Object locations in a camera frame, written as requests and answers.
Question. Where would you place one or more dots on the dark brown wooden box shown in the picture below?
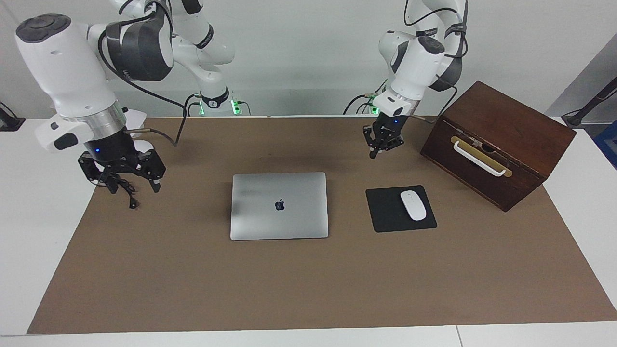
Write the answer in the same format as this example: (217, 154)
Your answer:
(525, 140)

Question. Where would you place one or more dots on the black stand with pole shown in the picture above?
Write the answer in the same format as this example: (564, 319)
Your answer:
(578, 118)

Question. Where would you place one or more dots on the black mouse pad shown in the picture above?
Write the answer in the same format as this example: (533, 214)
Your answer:
(385, 212)

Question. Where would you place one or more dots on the blue crate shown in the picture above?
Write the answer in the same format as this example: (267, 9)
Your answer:
(608, 144)

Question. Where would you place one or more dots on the white desk lamp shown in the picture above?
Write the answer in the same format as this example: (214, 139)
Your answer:
(137, 117)

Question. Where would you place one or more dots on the brown table mat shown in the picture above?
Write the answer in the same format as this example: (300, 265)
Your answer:
(193, 289)

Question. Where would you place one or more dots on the black clamp base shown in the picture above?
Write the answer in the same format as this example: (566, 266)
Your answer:
(9, 123)

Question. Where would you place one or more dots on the white computer mouse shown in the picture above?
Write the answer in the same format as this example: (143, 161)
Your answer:
(413, 206)

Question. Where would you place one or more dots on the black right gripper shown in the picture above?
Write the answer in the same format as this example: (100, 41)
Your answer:
(111, 149)

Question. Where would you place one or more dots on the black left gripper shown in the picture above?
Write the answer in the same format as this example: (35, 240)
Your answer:
(393, 125)

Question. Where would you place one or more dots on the silver grey laptop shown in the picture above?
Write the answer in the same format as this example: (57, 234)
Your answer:
(279, 221)

